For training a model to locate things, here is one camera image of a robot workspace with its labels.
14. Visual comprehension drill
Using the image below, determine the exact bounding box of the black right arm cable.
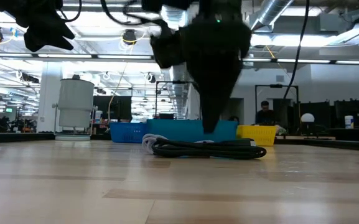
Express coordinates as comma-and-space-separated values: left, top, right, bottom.
283, 0, 310, 100

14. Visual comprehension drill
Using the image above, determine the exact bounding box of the white globe lamp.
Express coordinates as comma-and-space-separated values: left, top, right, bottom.
301, 113, 315, 131

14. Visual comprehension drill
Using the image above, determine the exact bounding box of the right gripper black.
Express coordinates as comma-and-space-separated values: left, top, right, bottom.
179, 20, 252, 133

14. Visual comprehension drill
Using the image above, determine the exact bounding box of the black monitor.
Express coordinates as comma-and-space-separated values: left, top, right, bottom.
299, 101, 332, 129
93, 95, 133, 123
334, 99, 359, 129

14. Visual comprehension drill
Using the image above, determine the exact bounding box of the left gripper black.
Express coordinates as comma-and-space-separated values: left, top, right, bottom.
0, 0, 76, 52

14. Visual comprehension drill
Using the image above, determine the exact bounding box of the black rig crossbar with lights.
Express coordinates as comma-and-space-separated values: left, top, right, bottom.
0, 52, 359, 66

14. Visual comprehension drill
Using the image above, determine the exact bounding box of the white cylinder on stand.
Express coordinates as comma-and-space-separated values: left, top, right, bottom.
53, 78, 98, 142

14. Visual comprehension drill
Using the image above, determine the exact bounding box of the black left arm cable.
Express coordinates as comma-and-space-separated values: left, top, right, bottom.
59, 0, 83, 22

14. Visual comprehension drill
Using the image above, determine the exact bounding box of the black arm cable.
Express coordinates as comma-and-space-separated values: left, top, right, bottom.
283, 0, 310, 100
59, 0, 83, 22

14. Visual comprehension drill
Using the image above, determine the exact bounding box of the silver spiral duct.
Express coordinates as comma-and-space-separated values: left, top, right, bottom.
247, 0, 295, 32

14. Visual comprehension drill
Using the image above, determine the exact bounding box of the yellow bin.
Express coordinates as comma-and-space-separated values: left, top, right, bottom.
236, 124, 277, 146

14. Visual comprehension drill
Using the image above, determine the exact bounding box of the large teal bin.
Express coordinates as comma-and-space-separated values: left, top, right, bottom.
146, 119, 238, 142

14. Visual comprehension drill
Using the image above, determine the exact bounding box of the black cable with red strap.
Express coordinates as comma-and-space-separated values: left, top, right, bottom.
151, 138, 268, 161

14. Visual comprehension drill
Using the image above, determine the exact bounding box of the black aluminium table frame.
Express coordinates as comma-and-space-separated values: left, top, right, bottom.
0, 131, 359, 153

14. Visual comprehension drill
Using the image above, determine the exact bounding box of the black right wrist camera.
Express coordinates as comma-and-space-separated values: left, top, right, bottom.
150, 29, 186, 69

